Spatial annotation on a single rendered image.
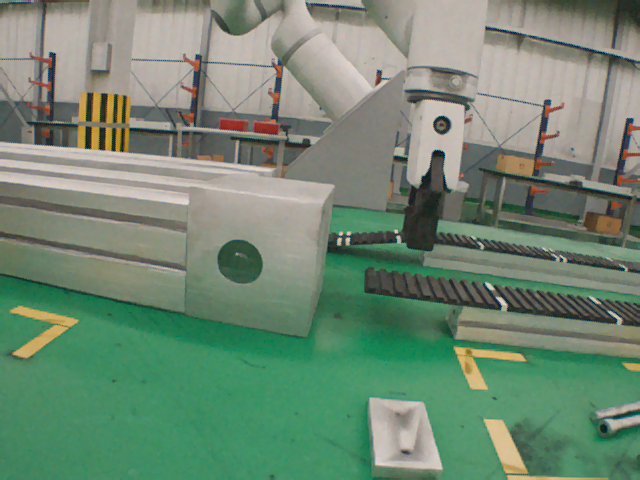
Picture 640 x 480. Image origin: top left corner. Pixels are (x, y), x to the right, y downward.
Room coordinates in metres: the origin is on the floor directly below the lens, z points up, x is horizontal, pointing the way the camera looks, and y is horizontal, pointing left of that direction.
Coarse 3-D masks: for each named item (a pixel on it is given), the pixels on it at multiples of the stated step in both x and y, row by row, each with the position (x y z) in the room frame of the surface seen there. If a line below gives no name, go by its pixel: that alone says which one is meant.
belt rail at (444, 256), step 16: (432, 256) 0.47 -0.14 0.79; (448, 256) 0.47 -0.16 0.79; (464, 256) 0.46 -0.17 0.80; (480, 256) 0.46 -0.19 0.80; (496, 256) 0.46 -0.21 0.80; (512, 256) 0.46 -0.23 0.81; (480, 272) 0.46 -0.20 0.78; (496, 272) 0.46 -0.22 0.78; (512, 272) 0.46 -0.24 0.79; (528, 272) 0.46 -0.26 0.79; (544, 272) 0.46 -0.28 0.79; (560, 272) 0.46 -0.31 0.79; (576, 272) 0.45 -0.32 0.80; (592, 272) 0.45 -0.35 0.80; (608, 272) 0.45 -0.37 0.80; (624, 272) 0.45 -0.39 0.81; (592, 288) 0.45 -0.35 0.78; (608, 288) 0.45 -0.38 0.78; (624, 288) 0.45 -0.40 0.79
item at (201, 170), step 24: (0, 144) 0.56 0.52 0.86; (24, 144) 0.58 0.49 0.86; (96, 168) 0.47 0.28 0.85; (120, 168) 0.47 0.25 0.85; (144, 168) 0.46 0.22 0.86; (168, 168) 0.46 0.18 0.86; (192, 168) 0.46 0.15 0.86; (216, 168) 0.47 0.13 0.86; (240, 168) 0.53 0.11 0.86; (264, 168) 0.53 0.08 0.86
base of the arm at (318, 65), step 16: (304, 48) 0.93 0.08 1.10; (320, 48) 0.93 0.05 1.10; (336, 48) 0.96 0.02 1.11; (288, 64) 0.95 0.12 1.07; (304, 64) 0.93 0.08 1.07; (320, 64) 0.92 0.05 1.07; (336, 64) 0.93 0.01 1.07; (304, 80) 0.95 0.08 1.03; (320, 80) 0.93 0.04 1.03; (336, 80) 0.92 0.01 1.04; (352, 80) 0.93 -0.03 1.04; (320, 96) 0.94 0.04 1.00; (336, 96) 0.93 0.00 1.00; (352, 96) 0.92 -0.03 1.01; (368, 96) 0.89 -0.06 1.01; (336, 112) 0.94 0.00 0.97
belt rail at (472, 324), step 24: (456, 312) 0.29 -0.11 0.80; (480, 312) 0.28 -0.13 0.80; (504, 312) 0.28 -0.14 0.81; (456, 336) 0.28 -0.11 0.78; (480, 336) 0.28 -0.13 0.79; (504, 336) 0.28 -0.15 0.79; (528, 336) 0.27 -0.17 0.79; (552, 336) 0.27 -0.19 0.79; (576, 336) 0.28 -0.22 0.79; (600, 336) 0.28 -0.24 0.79; (624, 336) 0.27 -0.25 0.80
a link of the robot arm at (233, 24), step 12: (216, 0) 0.92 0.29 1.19; (228, 0) 0.89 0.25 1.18; (240, 0) 0.88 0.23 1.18; (252, 0) 0.93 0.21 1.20; (216, 12) 0.94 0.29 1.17; (228, 12) 0.91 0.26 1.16; (240, 12) 0.91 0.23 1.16; (252, 12) 0.94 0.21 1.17; (264, 12) 0.96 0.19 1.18; (228, 24) 0.94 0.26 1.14; (240, 24) 0.94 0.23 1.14; (252, 24) 0.96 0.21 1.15
